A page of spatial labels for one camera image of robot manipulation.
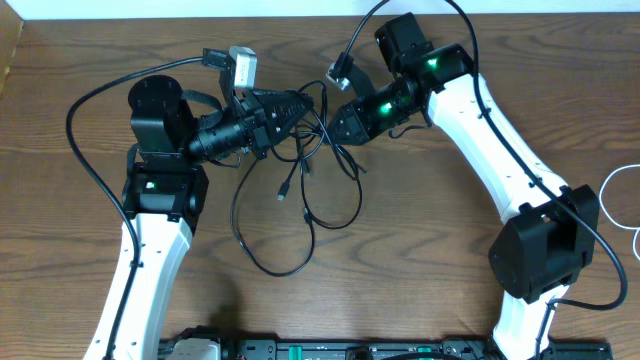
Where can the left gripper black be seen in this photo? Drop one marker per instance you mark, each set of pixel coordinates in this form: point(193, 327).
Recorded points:
point(258, 119)

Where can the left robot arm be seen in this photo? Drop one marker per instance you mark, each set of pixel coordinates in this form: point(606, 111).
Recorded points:
point(214, 138)

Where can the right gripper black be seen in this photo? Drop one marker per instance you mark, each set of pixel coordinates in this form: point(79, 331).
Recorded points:
point(357, 135)

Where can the cardboard panel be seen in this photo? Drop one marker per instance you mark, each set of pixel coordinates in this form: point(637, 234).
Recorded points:
point(10, 33)

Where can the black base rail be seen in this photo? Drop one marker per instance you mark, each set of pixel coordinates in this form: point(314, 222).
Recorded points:
point(203, 342)

